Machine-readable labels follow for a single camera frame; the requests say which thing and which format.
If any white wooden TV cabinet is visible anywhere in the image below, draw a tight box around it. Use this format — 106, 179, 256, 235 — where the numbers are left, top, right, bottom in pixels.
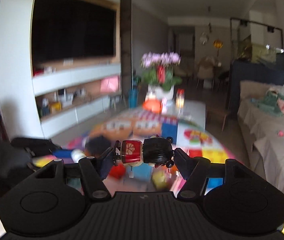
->
0, 0, 120, 138

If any round wall clock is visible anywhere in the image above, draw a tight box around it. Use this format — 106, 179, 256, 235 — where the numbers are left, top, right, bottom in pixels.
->
199, 33, 209, 46

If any purple orchid flower pot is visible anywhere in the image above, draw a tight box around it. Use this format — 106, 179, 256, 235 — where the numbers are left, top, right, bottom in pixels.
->
141, 52, 182, 101

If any green clothes pile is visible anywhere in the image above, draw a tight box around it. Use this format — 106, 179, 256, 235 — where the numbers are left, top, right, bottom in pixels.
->
251, 90, 283, 117

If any black television screen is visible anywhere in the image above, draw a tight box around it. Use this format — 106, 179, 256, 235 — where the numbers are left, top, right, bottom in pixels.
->
31, 0, 117, 64

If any pink paper bag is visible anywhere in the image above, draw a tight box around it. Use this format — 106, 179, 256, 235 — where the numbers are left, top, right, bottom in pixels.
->
100, 76, 119, 93

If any dark blue cabinet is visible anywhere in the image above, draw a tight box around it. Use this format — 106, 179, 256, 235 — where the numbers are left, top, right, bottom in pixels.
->
226, 60, 284, 113

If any glass fish tank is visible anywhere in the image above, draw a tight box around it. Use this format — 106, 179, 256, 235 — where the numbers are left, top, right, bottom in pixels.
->
230, 17, 284, 70

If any grey covered sofa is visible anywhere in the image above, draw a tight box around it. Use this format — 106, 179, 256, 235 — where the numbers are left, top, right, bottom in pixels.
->
238, 80, 284, 193

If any glass jar red lid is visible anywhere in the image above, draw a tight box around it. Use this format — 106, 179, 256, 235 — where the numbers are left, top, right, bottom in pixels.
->
175, 89, 185, 109

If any black plush cat toy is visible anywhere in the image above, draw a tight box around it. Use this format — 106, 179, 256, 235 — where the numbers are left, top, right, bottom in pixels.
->
85, 135, 111, 158

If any colourful cartoon play mat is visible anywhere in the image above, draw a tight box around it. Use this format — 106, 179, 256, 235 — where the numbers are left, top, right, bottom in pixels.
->
0, 106, 284, 240

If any small wooden stool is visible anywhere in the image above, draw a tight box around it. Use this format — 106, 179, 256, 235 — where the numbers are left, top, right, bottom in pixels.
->
109, 93, 127, 112

